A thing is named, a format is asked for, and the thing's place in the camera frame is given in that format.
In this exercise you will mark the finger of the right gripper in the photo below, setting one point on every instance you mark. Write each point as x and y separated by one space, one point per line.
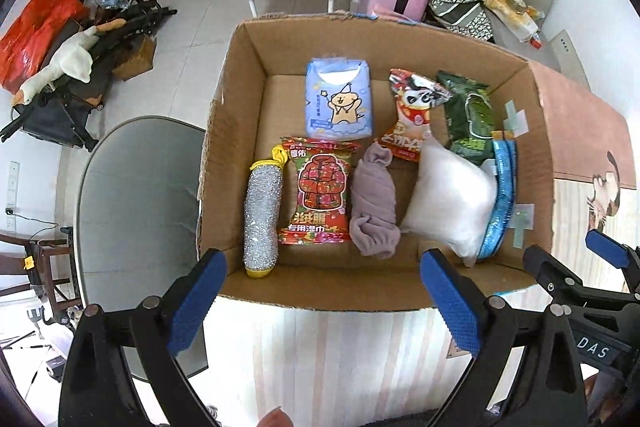
619 255
559 282

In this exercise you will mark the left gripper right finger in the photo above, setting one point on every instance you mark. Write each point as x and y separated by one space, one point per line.
547 390

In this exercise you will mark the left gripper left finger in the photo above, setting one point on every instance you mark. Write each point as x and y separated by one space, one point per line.
97 387

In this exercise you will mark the blue yellow snack packet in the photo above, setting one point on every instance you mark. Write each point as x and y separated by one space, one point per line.
506 160

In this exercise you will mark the silver sponge yellow ends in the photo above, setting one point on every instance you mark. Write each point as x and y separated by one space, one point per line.
261 213

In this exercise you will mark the white soft pillow bag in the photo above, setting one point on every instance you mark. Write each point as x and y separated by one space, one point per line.
451 202

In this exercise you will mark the wooden chair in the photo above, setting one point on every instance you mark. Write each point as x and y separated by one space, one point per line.
62 294

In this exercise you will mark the green snack bag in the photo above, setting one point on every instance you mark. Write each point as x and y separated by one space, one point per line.
469 117

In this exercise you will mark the mauve rolled sock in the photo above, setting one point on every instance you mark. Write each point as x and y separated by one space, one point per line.
372 227

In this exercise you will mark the orange panda snack bag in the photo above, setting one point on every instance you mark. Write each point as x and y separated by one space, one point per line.
415 96

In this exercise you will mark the red wet wipes pack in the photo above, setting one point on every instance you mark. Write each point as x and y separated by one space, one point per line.
321 191

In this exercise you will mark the black folded stroller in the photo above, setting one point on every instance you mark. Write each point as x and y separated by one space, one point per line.
59 113

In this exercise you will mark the light blue tissue pack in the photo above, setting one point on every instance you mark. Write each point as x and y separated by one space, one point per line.
338 99

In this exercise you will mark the small brown cardboard box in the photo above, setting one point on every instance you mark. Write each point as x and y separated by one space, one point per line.
134 58

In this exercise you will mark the white goose plush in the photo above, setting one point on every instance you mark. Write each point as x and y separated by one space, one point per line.
72 59

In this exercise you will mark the red plastic bag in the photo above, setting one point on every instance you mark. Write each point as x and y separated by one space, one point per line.
27 41

